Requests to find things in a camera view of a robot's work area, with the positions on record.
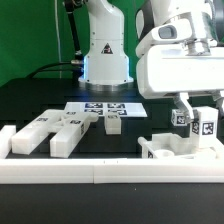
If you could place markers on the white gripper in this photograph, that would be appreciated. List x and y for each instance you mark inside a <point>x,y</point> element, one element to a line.
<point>165,70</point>

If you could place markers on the white chair seat part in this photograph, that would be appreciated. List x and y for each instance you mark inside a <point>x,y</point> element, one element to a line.
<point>172,146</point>

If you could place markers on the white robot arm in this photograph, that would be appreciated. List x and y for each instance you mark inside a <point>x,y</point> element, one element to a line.
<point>107,66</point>

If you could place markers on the white tag sheet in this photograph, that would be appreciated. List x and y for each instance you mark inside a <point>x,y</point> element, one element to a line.
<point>124,109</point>

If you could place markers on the white front fence bar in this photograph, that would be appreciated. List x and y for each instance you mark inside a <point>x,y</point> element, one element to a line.
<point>102,171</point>

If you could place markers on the white left fence block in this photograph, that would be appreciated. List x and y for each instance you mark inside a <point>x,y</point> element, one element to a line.
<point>6,134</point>

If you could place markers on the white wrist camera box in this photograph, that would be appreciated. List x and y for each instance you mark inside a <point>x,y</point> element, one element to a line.
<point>179,31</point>

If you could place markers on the white chair back frame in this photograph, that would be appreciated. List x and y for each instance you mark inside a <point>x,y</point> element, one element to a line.
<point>68,129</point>

